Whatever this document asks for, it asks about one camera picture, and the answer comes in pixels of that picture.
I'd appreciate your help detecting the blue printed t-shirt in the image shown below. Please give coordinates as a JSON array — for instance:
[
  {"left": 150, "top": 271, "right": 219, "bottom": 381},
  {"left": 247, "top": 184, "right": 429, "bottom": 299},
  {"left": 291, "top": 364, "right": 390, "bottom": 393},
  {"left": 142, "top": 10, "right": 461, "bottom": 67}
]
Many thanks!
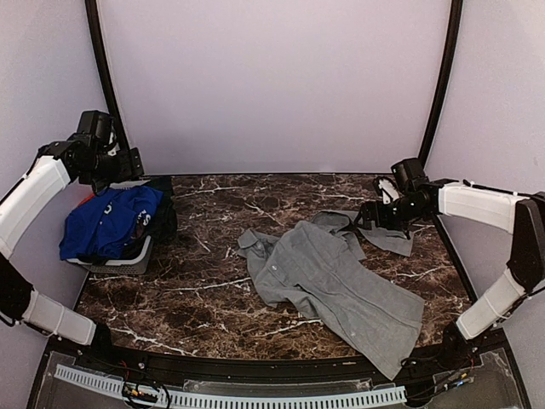
[{"left": 58, "top": 187, "right": 165, "bottom": 262}]

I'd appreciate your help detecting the grey button shirt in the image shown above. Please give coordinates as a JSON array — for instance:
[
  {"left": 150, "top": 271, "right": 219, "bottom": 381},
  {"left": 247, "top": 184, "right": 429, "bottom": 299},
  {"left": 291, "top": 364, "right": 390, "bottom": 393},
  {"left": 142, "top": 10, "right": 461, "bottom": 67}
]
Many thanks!
[{"left": 238, "top": 210, "right": 424, "bottom": 380}]

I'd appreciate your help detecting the white slotted cable duct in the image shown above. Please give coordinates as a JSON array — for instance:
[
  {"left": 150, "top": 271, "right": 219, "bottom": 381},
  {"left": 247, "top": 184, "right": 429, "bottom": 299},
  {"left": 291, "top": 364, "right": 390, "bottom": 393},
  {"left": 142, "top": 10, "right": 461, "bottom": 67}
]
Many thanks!
[{"left": 53, "top": 364, "right": 407, "bottom": 408}]

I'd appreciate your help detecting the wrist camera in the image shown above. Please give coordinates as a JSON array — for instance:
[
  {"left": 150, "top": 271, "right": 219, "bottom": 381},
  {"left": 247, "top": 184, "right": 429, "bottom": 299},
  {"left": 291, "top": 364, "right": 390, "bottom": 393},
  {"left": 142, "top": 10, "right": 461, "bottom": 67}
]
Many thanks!
[
  {"left": 373, "top": 176, "right": 400, "bottom": 205},
  {"left": 104, "top": 129, "right": 118, "bottom": 156}
]

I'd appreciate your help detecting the black frame post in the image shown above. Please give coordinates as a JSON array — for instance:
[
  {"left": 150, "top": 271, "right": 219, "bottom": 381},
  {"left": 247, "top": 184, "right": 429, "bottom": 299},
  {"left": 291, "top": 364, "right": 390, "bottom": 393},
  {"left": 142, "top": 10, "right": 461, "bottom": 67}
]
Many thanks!
[
  {"left": 418, "top": 0, "right": 463, "bottom": 166},
  {"left": 84, "top": 0, "right": 129, "bottom": 149}
]

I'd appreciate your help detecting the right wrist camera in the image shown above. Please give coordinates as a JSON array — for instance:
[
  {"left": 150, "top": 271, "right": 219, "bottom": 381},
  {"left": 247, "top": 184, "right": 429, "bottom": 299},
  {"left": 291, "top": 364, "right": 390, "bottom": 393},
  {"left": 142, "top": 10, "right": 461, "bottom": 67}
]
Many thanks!
[{"left": 373, "top": 176, "right": 400, "bottom": 205}]

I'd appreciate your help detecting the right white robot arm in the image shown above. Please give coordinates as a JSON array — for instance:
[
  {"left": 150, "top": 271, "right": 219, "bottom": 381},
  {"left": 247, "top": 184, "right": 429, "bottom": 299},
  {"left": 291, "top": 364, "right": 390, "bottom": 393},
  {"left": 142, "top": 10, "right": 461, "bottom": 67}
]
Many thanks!
[{"left": 354, "top": 158, "right": 544, "bottom": 341}]

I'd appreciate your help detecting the black curved front rail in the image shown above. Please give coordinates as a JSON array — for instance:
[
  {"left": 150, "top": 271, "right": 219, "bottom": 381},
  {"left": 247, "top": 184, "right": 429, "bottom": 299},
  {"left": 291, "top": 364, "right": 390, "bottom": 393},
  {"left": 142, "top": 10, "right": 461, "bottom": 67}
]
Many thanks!
[{"left": 40, "top": 329, "right": 515, "bottom": 389}]

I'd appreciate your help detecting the grey laundry basket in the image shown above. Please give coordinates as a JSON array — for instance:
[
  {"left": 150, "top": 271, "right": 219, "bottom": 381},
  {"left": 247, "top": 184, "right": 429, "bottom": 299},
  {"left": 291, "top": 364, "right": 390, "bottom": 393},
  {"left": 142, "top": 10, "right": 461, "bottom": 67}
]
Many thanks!
[{"left": 67, "top": 181, "right": 154, "bottom": 274}]

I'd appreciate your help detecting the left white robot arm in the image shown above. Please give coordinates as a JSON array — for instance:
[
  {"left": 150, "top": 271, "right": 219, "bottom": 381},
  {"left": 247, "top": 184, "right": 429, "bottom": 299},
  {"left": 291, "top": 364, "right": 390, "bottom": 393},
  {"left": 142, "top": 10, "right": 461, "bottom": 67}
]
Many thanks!
[{"left": 1, "top": 111, "right": 144, "bottom": 372}]

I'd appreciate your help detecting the right black frame post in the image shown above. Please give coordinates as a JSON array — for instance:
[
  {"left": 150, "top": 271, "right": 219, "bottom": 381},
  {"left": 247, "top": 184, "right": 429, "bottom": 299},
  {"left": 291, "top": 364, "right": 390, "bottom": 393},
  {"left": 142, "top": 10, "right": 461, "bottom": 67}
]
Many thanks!
[{"left": 418, "top": 0, "right": 463, "bottom": 166}]

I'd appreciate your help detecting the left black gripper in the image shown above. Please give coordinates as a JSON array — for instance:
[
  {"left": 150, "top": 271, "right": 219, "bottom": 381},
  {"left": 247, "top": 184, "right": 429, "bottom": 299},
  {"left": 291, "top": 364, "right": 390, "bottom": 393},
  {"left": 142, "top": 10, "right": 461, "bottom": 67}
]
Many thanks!
[{"left": 82, "top": 147, "right": 145, "bottom": 192}]

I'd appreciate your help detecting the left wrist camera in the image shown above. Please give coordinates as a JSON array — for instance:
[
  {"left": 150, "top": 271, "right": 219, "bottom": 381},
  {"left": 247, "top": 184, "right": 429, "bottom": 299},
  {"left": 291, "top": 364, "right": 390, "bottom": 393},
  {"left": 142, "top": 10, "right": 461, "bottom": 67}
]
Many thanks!
[{"left": 104, "top": 129, "right": 118, "bottom": 156}]

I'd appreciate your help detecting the left black frame post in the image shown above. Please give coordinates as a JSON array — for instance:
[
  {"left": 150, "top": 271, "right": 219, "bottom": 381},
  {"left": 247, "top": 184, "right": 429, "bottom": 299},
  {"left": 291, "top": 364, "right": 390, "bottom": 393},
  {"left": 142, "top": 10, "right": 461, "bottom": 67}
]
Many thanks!
[{"left": 84, "top": 0, "right": 129, "bottom": 149}]

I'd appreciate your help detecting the black garment in basket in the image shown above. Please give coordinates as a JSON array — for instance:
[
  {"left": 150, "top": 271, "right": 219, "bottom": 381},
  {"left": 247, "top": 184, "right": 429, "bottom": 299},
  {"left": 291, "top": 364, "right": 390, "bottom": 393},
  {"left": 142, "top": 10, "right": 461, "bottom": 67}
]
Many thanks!
[{"left": 123, "top": 176, "right": 178, "bottom": 257}]

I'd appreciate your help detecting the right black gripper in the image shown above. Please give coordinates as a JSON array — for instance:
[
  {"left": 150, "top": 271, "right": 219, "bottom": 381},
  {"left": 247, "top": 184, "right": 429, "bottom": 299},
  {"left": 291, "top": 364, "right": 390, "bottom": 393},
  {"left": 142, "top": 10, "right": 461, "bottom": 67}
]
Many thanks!
[{"left": 354, "top": 194, "right": 426, "bottom": 231}]

